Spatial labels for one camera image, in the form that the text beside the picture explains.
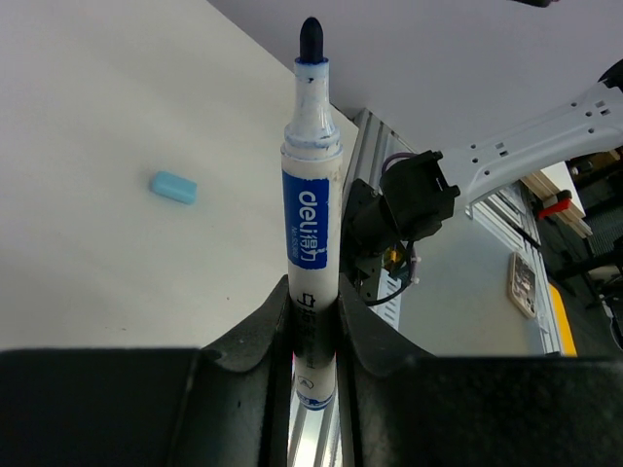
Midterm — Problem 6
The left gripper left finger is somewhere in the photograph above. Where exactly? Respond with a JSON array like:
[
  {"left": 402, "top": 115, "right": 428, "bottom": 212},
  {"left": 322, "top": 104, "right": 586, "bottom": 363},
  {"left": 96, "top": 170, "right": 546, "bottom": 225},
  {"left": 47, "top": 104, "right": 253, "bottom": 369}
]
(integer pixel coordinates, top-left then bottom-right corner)
[{"left": 1, "top": 280, "right": 292, "bottom": 466}]

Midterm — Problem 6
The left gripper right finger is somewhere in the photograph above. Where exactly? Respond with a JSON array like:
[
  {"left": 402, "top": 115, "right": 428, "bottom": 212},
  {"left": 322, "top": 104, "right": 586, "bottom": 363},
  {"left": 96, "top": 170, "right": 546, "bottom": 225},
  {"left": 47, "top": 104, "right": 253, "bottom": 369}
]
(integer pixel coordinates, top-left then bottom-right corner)
[{"left": 336, "top": 277, "right": 622, "bottom": 466}]

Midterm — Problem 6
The white whiteboard marker pen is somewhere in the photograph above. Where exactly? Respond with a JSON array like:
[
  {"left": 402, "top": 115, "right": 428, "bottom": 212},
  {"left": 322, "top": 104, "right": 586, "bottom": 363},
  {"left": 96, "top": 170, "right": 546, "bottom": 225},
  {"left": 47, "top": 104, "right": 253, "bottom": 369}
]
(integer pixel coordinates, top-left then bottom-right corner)
[{"left": 281, "top": 17, "right": 343, "bottom": 411}]

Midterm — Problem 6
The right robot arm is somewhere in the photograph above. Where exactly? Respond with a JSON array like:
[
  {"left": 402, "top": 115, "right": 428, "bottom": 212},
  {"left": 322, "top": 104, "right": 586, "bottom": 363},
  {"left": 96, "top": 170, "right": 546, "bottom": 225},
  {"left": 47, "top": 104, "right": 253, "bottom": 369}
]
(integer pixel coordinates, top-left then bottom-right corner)
[{"left": 340, "top": 63, "right": 622, "bottom": 278}]

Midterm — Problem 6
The light blue highlighter cap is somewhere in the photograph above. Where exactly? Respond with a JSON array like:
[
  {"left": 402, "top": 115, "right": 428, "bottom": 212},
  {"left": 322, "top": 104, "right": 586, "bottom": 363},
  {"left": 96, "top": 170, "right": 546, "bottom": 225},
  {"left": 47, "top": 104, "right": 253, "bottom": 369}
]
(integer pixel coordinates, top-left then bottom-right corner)
[{"left": 149, "top": 171, "right": 198, "bottom": 205}]

